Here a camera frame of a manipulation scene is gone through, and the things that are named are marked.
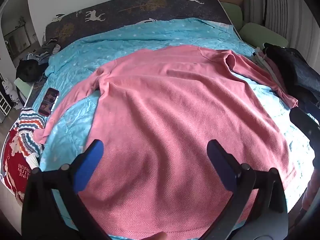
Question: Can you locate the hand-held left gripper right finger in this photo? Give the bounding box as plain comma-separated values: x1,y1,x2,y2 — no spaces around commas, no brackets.
200,139,288,240

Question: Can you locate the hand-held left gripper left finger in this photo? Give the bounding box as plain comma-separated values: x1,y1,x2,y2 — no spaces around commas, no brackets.
21,139,110,240

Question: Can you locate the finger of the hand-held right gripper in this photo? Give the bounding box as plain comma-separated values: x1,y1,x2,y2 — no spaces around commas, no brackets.
289,107,320,143

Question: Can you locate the pink long-sleeve shirt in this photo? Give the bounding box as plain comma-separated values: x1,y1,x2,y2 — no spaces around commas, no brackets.
32,44,299,240

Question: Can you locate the pile of dark clothes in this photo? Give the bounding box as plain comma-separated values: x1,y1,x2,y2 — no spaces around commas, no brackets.
262,42,320,110

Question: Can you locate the pile of grey clothes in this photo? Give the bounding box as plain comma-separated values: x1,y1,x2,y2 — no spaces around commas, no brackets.
27,38,62,60

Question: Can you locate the person's left hand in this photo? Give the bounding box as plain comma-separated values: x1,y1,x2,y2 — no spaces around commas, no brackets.
136,232,167,240

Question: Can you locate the smartphone with red case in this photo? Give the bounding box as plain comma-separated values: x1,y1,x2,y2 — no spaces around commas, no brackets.
39,87,60,117

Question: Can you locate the striped knit sweater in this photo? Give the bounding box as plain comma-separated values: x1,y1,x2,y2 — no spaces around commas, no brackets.
14,107,47,168

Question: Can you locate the red printed cloth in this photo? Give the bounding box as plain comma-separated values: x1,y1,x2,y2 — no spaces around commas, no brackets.
1,127,33,207

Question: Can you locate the light green box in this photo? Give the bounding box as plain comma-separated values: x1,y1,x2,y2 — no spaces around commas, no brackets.
15,77,34,100

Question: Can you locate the large green pillow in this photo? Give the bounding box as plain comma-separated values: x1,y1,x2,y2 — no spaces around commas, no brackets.
239,22,289,48

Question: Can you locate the white shelf unit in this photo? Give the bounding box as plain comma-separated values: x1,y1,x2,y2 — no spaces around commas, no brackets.
0,91,12,124

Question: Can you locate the black bag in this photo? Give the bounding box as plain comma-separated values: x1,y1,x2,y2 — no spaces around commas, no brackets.
15,59,48,82

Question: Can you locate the white figurine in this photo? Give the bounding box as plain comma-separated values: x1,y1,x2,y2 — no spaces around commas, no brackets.
0,76,22,110

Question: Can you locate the grey pleated curtain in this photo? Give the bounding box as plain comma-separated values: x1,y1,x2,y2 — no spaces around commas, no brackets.
234,0,320,53

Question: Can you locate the blue star-print blanket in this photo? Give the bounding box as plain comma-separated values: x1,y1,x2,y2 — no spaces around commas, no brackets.
37,17,320,233

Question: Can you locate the small green pillow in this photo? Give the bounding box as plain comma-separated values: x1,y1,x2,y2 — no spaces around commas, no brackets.
220,2,244,30

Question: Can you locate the dark deer-print bedspread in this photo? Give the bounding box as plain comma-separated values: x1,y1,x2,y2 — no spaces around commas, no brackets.
25,0,234,110

